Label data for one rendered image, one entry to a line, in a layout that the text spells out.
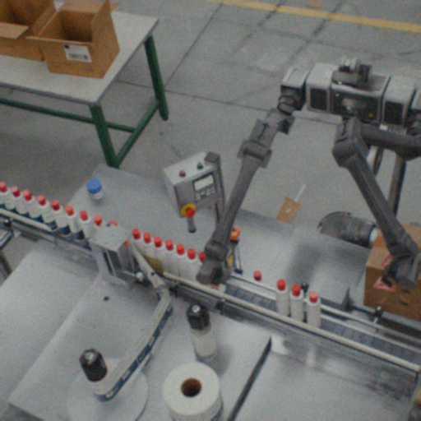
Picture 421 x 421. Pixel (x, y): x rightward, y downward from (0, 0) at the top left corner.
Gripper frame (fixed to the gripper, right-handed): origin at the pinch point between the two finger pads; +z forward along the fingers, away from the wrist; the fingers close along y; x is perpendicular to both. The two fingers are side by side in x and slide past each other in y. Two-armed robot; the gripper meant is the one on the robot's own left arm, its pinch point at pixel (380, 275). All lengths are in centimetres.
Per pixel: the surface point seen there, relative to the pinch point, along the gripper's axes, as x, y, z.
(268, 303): -14, 6, 49
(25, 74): -154, -105, 178
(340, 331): 9.8, 9.6, 29.7
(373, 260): 0.0, -9.9, 7.2
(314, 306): -7.8, 11.5, 23.2
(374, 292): 11.4, -6.5, 18.1
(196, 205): -63, 0, 32
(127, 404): -42, 65, 69
